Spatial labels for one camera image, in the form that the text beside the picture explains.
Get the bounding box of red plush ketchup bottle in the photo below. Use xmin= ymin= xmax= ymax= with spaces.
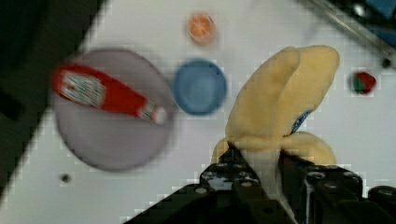
xmin=51 ymin=63 xmax=167 ymax=125

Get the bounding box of red strawberry toy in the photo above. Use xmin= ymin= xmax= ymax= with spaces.
xmin=351 ymin=72 xmax=376 ymax=94

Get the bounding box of orange slice toy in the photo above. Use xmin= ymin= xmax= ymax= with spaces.
xmin=186 ymin=14 xmax=217 ymax=46

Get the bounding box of grey round plate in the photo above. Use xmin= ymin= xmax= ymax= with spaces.
xmin=52 ymin=49 xmax=176 ymax=171

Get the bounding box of blue bowl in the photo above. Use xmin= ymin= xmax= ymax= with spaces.
xmin=172 ymin=59 xmax=228 ymax=116

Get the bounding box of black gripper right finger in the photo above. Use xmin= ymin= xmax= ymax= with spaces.
xmin=278 ymin=152 xmax=396 ymax=224

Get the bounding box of yellow plush banana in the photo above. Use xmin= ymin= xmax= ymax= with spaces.
xmin=211 ymin=46 xmax=340 ymax=223

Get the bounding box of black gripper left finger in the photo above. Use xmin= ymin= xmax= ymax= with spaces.
xmin=124 ymin=145 xmax=294 ymax=224

